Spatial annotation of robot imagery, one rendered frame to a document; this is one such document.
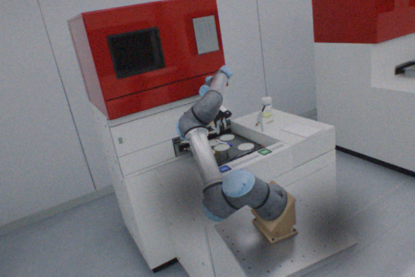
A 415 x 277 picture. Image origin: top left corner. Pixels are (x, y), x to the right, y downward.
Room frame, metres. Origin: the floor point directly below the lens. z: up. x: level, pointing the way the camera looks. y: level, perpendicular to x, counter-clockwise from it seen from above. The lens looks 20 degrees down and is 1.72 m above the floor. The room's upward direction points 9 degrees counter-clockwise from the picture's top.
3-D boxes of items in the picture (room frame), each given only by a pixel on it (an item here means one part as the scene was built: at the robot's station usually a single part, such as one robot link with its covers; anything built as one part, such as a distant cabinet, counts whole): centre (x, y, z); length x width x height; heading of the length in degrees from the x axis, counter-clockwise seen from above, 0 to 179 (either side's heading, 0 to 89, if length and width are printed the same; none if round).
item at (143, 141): (1.97, 0.21, 1.02); 0.82 x 0.03 x 0.40; 116
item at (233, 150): (1.85, -0.06, 0.90); 0.34 x 0.34 x 0.01; 26
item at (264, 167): (1.50, -0.16, 0.89); 0.55 x 0.09 x 0.14; 116
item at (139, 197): (2.27, 0.36, 0.41); 0.82 x 0.71 x 0.82; 116
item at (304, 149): (1.94, -0.45, 0.89); 0.62 x 0.35 x 0.14; 26
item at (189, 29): (2.25, 0.35, 1.52); 0.81 x 0.75 x 0.59; 116
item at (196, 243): (1.80, -0.18, 0.41); 0.97 x 0.64 x 0.82; 116
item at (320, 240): (1.09, -0.21, 0.75); 0.45 x 0.44 x 0.13; 17
